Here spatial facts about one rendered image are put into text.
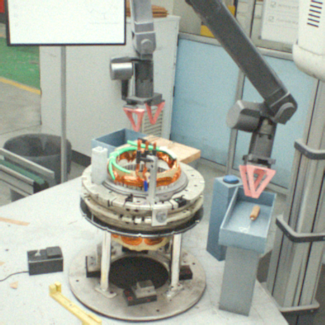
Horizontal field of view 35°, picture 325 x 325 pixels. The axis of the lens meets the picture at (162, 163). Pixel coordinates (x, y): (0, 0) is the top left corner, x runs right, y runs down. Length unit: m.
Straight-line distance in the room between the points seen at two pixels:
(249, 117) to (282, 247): 0.51
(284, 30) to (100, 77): 1.31
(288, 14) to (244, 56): 2.38
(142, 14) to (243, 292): 0.79
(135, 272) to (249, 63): 0.71
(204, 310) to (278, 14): 2.46
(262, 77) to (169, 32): 2.64
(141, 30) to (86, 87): 2.46
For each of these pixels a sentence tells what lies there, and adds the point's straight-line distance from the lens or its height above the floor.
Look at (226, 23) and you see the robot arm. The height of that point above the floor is 1.52.
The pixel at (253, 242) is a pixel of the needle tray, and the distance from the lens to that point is 1.22.
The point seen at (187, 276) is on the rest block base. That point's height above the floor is 0.81.
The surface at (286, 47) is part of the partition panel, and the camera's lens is 3.57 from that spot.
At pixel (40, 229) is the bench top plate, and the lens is 1.74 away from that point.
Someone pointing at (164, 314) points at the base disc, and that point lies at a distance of 1.36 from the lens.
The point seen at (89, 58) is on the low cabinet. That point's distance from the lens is 3.83.
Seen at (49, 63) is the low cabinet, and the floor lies 0.76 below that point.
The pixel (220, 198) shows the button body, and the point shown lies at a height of 0.98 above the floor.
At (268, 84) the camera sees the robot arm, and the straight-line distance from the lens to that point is 1.20.
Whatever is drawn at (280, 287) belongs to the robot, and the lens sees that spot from 1.65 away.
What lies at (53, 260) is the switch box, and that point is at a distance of 1.51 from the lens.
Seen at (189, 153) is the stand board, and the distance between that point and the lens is 1.62.
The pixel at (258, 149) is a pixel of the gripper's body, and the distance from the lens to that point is 1.27.
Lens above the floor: 1.66
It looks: 23 degrees down
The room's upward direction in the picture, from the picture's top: 4 degrees clockwise
